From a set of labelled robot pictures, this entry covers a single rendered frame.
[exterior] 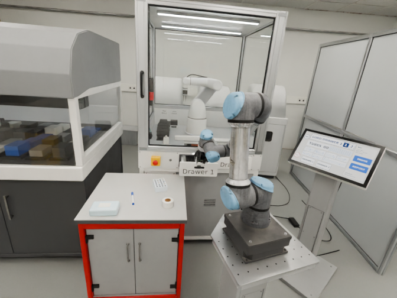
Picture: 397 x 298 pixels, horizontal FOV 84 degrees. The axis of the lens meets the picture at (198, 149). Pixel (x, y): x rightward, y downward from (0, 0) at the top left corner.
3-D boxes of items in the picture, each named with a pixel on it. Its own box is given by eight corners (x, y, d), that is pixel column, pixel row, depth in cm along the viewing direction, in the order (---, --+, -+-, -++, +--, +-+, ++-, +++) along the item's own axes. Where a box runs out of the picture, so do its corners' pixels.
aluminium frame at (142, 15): (262, 155, 183) (288, 11, 148) (137, 151, 172) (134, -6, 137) (234, 126, 273) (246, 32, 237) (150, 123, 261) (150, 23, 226)
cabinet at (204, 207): (247, 244, 215) (261, 171, 188) (140, 246, 204) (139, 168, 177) (227, 193, 304) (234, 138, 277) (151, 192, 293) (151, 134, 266)
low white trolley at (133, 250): (181, 310, 152) (186, 219, 127) (87, 314, 145) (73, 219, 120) (179, 246, 207) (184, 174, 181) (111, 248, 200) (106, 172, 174)
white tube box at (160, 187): (167, 191, 154) (167, 186, 153) (155, 192, 152) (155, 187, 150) (163, 182, 165) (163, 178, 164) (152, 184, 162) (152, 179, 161)
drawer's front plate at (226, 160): (250, 169, 185) (252, 157, 182) (217, 168, 182) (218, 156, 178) (250, 168, 187) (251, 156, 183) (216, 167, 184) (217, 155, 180)
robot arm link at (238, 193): (257, 210, 103) (265, 91, 93) (230, 216, 97) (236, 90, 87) (243, 200, 114) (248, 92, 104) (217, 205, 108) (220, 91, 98)
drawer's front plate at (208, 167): (217, 176, 168) (218, 163, 164) (178, 175, 165) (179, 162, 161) (216, 175, 170) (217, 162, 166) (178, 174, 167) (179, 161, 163)
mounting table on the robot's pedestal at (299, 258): (314, 279, 109) (320, 261, 105) (236, 305, 93) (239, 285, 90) (261, 222, 148) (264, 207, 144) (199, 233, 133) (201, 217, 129)
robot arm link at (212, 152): (228, 155, 125) (221, 139, 130) (210, 156, 120) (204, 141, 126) (223, 162, 130) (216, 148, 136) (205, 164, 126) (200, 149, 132)
